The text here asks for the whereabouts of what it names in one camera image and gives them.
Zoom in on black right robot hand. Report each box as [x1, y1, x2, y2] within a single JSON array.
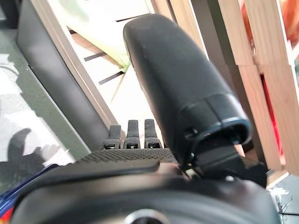
[[9, 13, 281, 224]]

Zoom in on dark grey shelf panel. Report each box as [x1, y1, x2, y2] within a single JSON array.
[[16, 0, 111, 150]]

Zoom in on blue plastic object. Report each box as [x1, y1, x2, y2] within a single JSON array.
[[0, 162, 58, 212]]

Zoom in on orange vegetable in crate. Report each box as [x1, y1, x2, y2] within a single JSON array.
[[239, 0, 299, 49]]

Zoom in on dark metal post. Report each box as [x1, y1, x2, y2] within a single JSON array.
[[190, 0, 236, 84]]

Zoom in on light wooden slat crate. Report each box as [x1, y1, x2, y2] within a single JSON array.
[[217, 0, 299, 66], [235, 64, 299, 175]]

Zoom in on beige wooden shelf rail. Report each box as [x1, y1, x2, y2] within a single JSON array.
[[29, 0, 120, 129]]

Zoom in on red vegetable in crate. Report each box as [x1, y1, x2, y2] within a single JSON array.
[[260, 74, 284, 155]]

